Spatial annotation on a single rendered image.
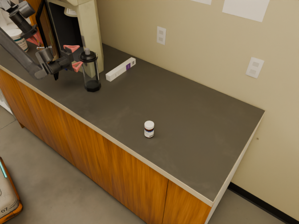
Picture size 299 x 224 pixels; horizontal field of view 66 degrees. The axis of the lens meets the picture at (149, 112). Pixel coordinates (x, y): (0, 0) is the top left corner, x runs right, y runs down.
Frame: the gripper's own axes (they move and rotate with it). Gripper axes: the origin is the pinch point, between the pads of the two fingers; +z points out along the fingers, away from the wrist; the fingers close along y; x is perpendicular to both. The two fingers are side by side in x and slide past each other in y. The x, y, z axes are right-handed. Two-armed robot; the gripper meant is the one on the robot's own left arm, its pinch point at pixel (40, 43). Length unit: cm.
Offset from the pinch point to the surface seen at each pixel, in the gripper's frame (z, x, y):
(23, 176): 87, 5, 95
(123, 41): 40, -33, -39
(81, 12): -3.5, 1.8, -31.4
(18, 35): 0.1, -40.3, 25.8
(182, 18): 27, 5, -81
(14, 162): 83, -13, 105
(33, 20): -7.3, -20.2, 1.5
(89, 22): 4.3, -1.0, -31.3
